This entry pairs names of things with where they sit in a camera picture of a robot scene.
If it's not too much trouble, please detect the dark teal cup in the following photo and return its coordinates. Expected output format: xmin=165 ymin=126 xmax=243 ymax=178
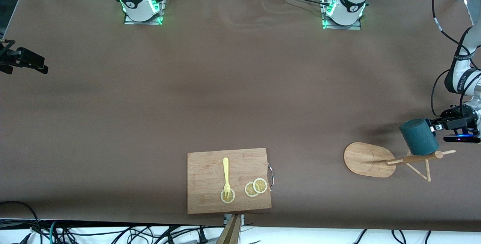
xmin=399 ymin=118 xmax=440 ymax=156

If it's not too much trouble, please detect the wooden cup rack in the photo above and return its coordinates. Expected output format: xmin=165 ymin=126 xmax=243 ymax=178
xmin=343 ymin=141 xmax=457 ymax=183

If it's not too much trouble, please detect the brown table cover sheet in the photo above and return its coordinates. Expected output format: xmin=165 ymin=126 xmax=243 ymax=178
xmin=0 ymin=0 xmax=481 ymax=233

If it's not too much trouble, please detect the dried lemon slice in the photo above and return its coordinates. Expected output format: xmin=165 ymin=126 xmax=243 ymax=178
xmin=220 ymin=188 xmax=236 ymax=204
xmin=253 ymin=178 xmax=268 ymax=194
xmin=244 ymin=182 xmax=260 ymax=198

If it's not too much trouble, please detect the wooden cutting board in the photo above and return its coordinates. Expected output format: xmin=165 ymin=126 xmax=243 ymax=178
xmin=187 ymin=147 xmax=274 ymax=215

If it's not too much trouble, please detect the yellow plastic fork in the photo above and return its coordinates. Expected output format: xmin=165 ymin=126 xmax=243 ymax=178
xmin=222 ymin=157 xmax=232 ymax=201

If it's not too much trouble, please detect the wooden stick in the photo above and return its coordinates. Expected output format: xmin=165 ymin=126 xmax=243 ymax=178
xmin=216 ymin=214 xmax=241 ymax=244

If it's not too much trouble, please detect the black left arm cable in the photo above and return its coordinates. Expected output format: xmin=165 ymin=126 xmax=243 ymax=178
xmin=430 ymin=0 xmax=481 ymax=118

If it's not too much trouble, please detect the black looped floor cable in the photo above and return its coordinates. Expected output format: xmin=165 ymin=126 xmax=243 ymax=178
xmin=0 ymin=201 xmax=40 ymax=244

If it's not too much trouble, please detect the small metal bracket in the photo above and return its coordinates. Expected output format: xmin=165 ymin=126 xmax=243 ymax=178
xmin=224 ymin=214 xmax=245 ymax=226

